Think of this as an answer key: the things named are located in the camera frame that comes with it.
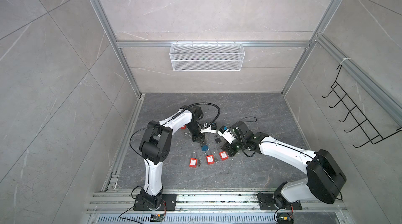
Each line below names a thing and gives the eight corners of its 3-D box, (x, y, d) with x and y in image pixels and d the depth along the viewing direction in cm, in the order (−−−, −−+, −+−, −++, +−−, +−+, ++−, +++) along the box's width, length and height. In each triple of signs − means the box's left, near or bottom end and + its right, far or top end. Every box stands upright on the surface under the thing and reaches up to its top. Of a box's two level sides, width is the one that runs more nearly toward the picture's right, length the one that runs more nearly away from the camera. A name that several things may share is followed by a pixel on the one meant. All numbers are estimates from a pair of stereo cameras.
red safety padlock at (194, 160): (189, 167, 86) (189, 166, 84) (190, 153, 92) (190, 151, 90) (197, 167, 86) (197, 166, 84) (198, 153, 92) (198, 151, 90)
